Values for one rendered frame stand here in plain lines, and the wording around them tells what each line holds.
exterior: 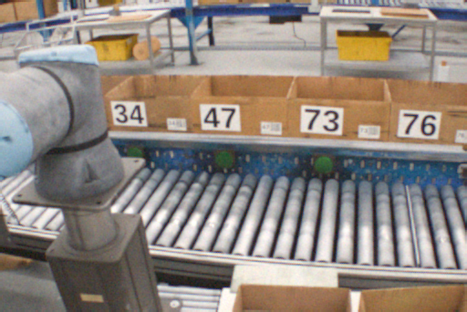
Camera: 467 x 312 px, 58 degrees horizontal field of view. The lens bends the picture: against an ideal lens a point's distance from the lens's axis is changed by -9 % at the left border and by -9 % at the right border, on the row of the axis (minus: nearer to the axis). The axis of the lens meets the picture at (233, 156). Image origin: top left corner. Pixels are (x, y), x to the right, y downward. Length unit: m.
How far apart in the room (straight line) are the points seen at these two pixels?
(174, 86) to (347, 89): 0.79
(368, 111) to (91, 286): 1.18
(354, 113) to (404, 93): 0.36
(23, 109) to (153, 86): 1.55
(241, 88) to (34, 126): 1.47
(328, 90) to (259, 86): 0.31
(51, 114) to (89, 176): 0.18
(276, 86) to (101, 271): 1.32
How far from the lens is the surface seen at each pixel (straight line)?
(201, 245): 1.47
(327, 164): 1.76
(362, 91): 2.02
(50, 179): 0.89
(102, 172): 0.88
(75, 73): 0.83
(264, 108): 1.78
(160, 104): 1.90
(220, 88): 2.10
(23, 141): 0.70
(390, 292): 1.18
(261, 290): 1.18
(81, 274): 1.00
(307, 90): 2.03
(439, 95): 2.06
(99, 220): 0.96
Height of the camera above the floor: 1.65
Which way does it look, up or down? 27 degrees down
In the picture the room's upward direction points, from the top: 4 degrees counter-clockwise
